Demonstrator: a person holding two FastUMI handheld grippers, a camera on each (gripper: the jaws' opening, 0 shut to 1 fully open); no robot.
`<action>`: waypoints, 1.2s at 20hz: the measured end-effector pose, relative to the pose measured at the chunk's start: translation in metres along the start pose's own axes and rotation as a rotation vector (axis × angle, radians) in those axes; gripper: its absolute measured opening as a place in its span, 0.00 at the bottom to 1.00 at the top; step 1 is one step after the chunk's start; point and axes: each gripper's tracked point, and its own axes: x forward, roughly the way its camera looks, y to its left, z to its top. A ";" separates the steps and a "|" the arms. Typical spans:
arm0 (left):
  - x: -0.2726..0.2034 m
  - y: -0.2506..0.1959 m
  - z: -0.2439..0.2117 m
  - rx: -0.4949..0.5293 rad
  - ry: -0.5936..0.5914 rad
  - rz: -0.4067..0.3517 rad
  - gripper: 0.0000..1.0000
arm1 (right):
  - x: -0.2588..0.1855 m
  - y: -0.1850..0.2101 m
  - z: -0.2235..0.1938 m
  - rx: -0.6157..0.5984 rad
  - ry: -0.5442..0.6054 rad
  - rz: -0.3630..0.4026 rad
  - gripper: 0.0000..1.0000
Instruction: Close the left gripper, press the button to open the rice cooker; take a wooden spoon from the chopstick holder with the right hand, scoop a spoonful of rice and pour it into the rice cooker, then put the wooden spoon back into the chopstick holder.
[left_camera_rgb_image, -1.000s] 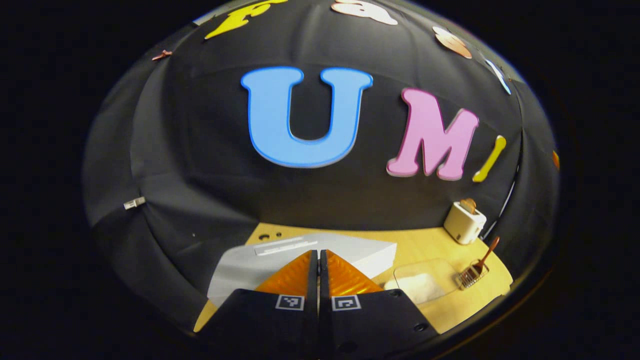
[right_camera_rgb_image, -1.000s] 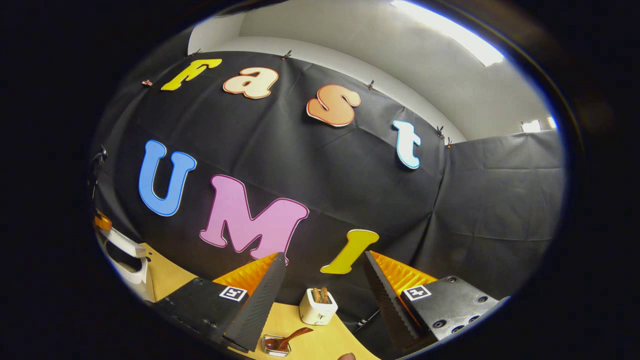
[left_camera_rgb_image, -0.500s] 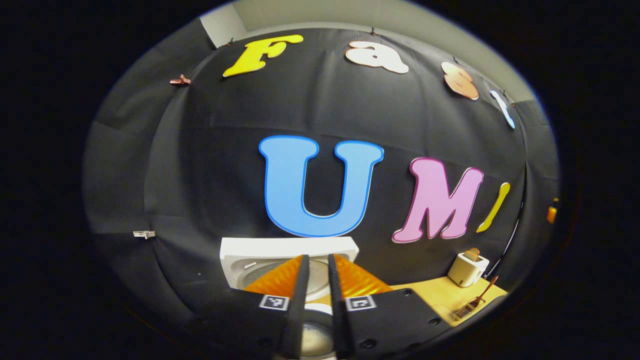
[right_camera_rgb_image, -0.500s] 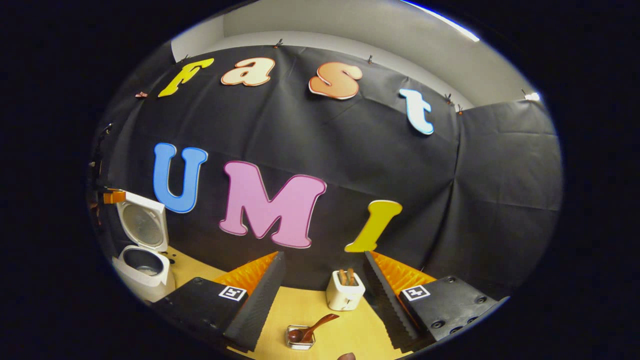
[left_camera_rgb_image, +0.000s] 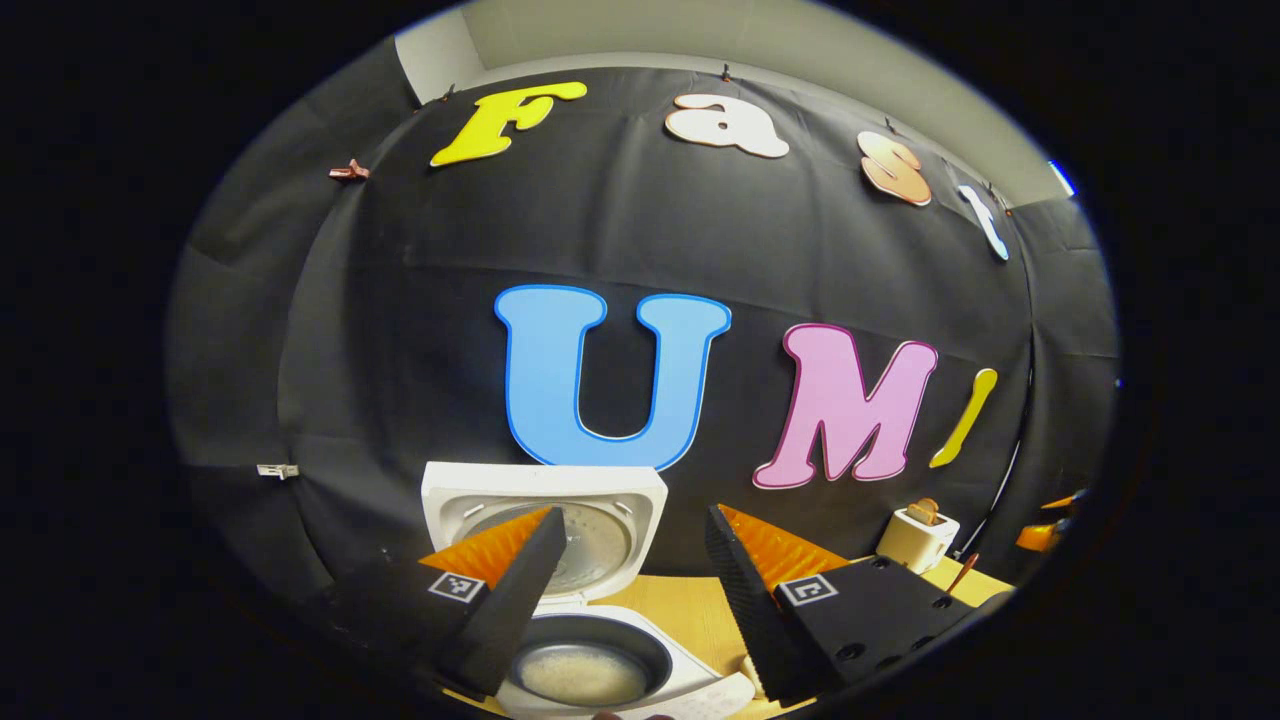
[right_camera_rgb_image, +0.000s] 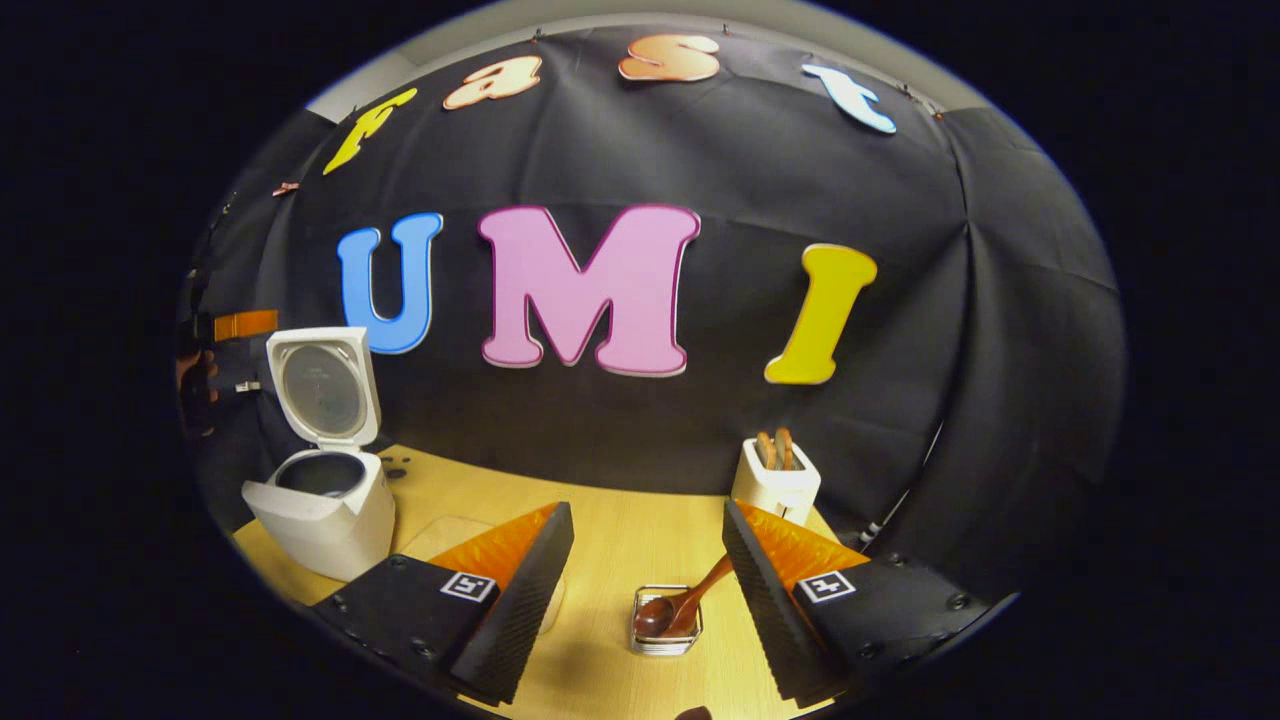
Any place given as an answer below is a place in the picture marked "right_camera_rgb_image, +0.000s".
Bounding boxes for black and white cable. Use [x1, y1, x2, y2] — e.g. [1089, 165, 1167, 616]
[858, 420, 947, 547]

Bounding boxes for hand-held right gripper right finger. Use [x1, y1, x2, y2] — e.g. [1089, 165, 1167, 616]
[722, 498, 991, 709]

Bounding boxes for square metal chopstick holder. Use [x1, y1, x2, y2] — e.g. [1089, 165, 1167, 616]
[630, 586, 704, 657]

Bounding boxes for black backdrop cloth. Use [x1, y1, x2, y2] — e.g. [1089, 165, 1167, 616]
[180, 25, 1129, 601]

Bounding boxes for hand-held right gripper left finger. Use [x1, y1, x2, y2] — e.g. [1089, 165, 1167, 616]
[310, 502, 577, 706]

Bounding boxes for white rice cooker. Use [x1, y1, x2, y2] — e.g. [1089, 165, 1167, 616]
[242, 327, 398, 583]

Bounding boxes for brown wooden spoon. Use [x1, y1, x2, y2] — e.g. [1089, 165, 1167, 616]
[633, 553, 736, 639]

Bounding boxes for white toaster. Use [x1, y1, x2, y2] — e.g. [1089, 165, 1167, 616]
[731, 437, 822, 527]

